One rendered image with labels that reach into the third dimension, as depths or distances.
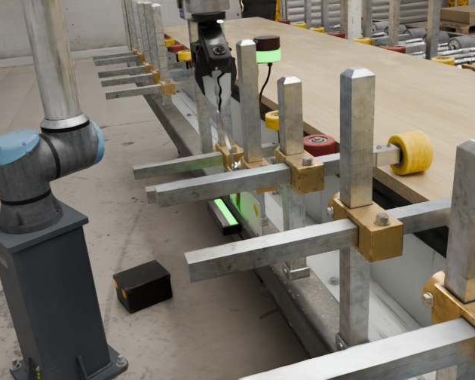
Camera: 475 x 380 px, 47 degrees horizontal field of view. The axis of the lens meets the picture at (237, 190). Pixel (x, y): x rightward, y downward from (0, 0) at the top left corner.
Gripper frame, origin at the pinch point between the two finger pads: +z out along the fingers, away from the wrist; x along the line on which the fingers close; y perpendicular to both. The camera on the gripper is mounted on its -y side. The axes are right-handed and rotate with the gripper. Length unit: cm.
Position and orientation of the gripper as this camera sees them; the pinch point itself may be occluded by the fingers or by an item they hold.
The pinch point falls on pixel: (219, 108)
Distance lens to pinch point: 120.6
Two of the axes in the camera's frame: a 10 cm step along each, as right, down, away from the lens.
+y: -2.9, -3.6, 8.9
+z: 0.7, 9.1, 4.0
